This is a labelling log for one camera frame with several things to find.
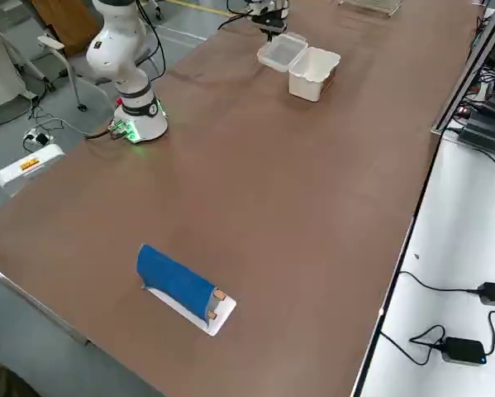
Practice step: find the black power adapter blue light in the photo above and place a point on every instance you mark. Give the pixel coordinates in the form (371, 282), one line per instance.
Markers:
(464, 349)

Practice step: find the aluminium frame post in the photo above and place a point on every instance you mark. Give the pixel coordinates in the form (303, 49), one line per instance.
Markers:
(471, 66)

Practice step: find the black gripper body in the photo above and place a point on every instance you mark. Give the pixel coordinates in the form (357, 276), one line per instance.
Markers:
(274, 20)

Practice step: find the white desk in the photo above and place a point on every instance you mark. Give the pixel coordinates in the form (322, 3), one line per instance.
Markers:
(458, 231)

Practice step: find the white power strip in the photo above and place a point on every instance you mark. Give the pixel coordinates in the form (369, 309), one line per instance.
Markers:
(40, 138)

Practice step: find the brown wooden cabinet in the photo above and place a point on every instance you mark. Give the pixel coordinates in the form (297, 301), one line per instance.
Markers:
(65, 20)

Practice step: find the translucent white box lid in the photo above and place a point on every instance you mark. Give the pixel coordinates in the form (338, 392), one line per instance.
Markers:
(282, 54)

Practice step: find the white plastic preservation box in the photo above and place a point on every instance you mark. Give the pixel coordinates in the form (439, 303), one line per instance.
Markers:
(309, 84)

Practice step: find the grey office chair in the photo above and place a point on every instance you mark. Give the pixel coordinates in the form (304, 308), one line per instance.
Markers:
(50, 41)

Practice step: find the small circuit board red light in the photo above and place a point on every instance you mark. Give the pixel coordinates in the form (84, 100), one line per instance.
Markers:
(464, 111)

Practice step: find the white box orange label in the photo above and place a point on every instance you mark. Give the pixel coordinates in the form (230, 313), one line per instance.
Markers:
(15, 173)

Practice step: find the small wooden peg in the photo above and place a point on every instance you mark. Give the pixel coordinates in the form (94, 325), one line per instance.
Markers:
(212, 315)
(220, 294)

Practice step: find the white rectangular tray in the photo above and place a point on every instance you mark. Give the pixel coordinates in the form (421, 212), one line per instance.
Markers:
(224, 314)

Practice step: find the blue cloth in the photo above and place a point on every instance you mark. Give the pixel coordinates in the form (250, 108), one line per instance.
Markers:
(172, 277)

